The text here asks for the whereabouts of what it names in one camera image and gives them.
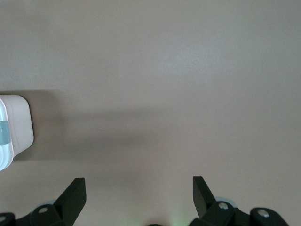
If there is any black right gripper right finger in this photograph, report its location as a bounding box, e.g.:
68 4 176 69
190 176 290 226

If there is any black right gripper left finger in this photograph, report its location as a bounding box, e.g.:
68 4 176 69
0 177 87 226

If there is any white plastic box lid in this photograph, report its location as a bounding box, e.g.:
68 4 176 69
0 97 14 171

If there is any grey latch clip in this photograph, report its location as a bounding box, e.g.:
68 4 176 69
0 121 11 145

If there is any clear plastic storage container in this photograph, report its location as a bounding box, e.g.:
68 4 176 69
0 94 35 158

